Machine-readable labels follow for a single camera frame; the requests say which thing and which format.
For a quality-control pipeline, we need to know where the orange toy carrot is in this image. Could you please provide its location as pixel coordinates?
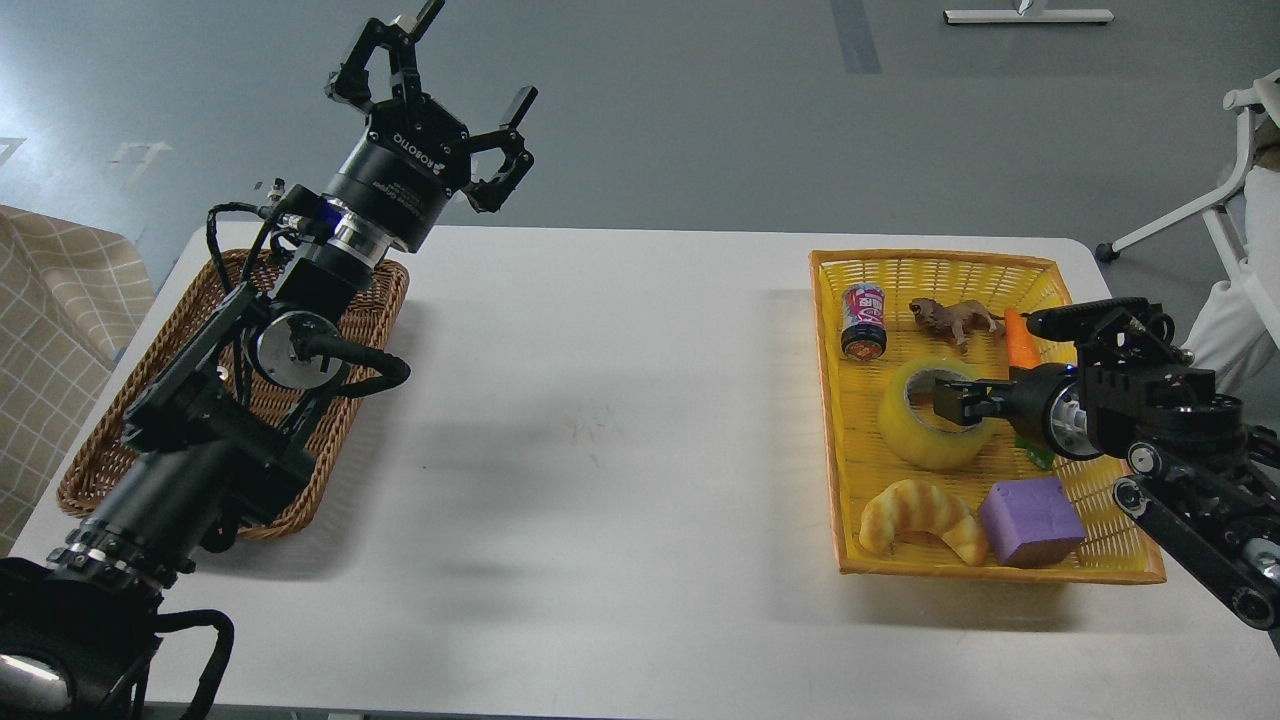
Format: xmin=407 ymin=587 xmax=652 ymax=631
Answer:
xmin=1004 ymin=307 xmax=1043 ymax=370

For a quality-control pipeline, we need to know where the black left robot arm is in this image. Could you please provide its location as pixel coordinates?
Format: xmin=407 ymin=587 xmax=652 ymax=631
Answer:
xmin=3 ymin=1 xmax=538 ymax=719

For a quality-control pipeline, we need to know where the purple foam block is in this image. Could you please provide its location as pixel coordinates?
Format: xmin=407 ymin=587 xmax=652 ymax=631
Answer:
xmin=978 ymin=477 xmax=1087 ymax=568

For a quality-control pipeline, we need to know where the small soda can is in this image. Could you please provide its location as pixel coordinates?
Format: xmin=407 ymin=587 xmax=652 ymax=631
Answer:
xmin=840 ymin=282 xmax=888 ymax=361

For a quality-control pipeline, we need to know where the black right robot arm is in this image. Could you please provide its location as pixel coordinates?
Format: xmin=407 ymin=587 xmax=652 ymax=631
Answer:
xmin=932 ymin=299 xmax=1279 ymax=632

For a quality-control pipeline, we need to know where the beige checkered cloth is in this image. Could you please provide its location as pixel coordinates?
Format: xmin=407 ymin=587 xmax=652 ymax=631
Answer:
xmin=1 ymin=206 xmax=155 ymax=552

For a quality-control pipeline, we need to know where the white chair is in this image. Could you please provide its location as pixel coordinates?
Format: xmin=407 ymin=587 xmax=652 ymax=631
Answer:
xmin=1094 ymin=70 xmax=1279 ymax=283

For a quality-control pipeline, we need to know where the yellow tape roll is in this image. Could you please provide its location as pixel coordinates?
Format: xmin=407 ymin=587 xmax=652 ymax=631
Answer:
xmin=877 ymin=357 xmax=995 ymax=471

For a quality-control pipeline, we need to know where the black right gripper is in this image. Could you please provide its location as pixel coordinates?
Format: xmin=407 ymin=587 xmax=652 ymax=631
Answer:
xmin=934 ymin=364 xmax=1103 ymax=461

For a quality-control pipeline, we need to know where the brown toy lion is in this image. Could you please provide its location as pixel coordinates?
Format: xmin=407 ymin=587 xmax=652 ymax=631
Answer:
xmin=908 ymin=297 xmax=1005 ymax=352

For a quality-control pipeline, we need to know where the yellow plastic basket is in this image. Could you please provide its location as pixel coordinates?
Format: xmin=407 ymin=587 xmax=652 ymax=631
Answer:
xmin=810 ymin=249 xmax=1166 ymax=585

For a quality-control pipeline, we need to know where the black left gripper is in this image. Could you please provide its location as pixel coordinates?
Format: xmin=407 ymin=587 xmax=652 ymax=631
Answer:
xmin=323 ymin=0 xmax=539 ymax=252

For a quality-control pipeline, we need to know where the seated person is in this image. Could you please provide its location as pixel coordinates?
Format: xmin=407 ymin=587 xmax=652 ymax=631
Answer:
xmin=1184 ymin=143 xmax=1279 ymax=395

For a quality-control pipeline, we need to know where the white floor stand base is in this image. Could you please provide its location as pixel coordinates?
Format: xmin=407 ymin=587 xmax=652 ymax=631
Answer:
xmin=942 ymin=1 xmax=1115 ymax=26

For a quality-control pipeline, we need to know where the toy croissant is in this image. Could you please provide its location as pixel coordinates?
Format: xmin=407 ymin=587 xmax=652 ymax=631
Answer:
xmin=858 ymin=478 xmax=989 ymax=566

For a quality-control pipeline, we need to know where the brown wicker basket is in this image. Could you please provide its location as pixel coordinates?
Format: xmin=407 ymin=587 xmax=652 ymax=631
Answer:
xmin=55 ymin=260 xmax=410 ymax=541

